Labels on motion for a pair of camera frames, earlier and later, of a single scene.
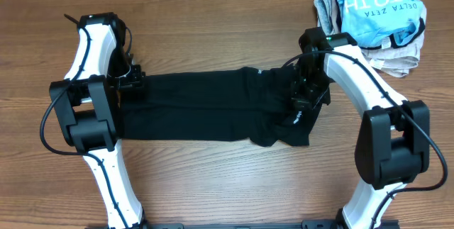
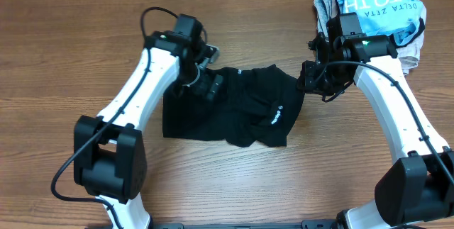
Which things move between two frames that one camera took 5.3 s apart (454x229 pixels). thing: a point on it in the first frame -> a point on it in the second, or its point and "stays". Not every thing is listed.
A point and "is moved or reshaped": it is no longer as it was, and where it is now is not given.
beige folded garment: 398,61 stays
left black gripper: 133,79 -> 208,84
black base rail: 316,224 stays
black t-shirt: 256,103 is moved or reshaped
